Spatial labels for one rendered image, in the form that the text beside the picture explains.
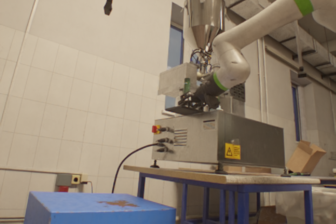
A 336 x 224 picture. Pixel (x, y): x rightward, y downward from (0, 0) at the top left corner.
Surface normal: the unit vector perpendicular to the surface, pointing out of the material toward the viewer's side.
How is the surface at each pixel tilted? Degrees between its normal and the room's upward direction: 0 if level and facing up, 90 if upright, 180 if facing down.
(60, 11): 90
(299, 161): 90
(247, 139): 90
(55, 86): 90
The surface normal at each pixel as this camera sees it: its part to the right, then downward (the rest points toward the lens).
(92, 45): 0.59, -0.20
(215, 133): -0.80, -0.25
